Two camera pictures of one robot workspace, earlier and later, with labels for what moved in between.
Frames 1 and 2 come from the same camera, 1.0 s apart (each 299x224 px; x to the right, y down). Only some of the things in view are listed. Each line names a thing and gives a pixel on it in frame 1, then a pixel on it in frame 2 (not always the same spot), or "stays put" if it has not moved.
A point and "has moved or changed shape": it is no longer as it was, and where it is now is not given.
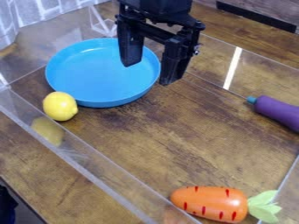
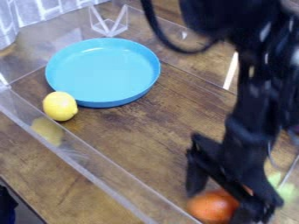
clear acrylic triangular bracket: x=107 y=26 stays put
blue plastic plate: x=87 y=70 stays put
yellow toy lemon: x=61 y=106 stays put
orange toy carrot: x=222 y=204 has moved or changed shape
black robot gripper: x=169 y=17 to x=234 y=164
